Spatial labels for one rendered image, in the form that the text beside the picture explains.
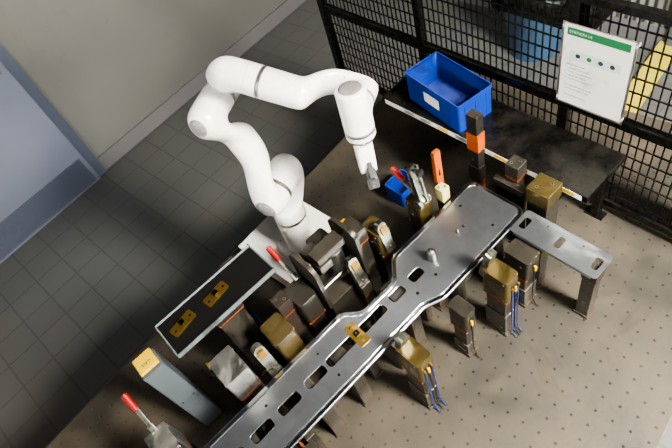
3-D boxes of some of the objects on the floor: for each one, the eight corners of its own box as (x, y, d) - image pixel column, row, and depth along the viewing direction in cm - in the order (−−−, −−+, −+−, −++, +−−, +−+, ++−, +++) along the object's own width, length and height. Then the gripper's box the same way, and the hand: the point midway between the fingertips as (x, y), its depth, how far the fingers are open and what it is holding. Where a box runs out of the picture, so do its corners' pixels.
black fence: (680, 374, 224) (868, 86, 108) (355, 169, 340) (278, -75, 224) (697, 350, 228) (896, 48, 112) (370, 156, 344) (302, -91, 228)
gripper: (381, 149, 141) (390, 194, 153) (367, 110, 153) (377, 155, 165) (353, 157, 141) (365, 201, 153) (341, 118, 153) (353, 161, 165)
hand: (370, 174), depth 159 cm, fingers open, 8 cm apart
